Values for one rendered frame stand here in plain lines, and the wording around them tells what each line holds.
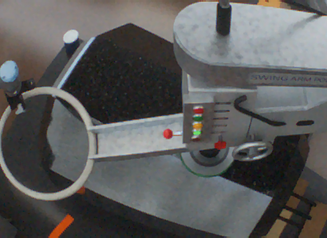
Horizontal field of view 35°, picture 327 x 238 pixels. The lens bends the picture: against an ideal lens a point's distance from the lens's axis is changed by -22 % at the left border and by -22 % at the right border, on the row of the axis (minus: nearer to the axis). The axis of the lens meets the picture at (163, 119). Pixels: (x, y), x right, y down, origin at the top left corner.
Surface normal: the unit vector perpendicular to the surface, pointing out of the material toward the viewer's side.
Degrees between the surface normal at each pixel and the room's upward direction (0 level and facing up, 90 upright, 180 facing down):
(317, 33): 0
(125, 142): 15
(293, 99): 4
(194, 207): 45
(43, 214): 0
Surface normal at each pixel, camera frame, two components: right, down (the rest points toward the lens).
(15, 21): -0.01, -0.39
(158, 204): -0.32, 0.30
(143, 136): -0.28, -0.37
